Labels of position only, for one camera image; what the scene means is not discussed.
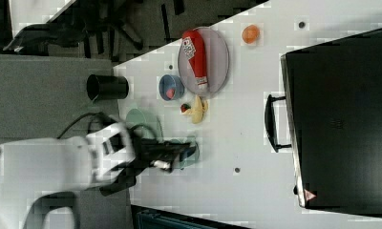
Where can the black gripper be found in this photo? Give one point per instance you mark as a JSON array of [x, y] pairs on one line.
[[159, 154]]

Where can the black toaster oven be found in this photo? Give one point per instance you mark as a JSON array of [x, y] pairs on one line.
[[333, 96]]

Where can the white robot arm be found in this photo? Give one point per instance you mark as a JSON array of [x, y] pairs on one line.
[[39, 176]]

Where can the green small bowl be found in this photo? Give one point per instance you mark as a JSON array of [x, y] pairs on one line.
[[188, 157]]

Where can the red strawberry toy on table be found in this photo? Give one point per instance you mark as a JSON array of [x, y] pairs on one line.
[[184, 107]]

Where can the yellow banana toy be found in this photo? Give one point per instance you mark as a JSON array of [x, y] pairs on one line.
[[197, 110]]

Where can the red strawberry toy in bowl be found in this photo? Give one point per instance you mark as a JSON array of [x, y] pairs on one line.
[[170, 93]]

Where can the blue small bowl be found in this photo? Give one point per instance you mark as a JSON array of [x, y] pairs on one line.
[[167, 82]]

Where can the black cylindrical cup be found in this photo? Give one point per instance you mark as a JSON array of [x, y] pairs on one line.
[[106, 87]]

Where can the grey round plate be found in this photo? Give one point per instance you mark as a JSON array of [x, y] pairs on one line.
[[217, 63]]

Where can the red ketchup bottle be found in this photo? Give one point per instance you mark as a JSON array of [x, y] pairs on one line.
[[194, 49]]

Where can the orange fruit toy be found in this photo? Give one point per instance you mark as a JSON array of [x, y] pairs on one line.
[[250, 34]]

